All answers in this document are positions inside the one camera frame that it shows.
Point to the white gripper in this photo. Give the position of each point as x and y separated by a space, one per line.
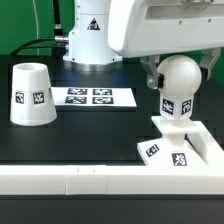
155 27

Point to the white lamp bulb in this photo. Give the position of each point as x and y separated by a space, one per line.
182 78

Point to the white lamp base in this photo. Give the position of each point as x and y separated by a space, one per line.
172 150

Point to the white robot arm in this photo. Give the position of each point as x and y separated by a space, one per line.
107 31

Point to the white lamp shade cone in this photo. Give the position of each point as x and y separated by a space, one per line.
32 101

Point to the white marker sheet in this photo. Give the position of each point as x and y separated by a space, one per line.
83 96

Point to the white L-shaped fence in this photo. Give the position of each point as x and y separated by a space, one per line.
126 180

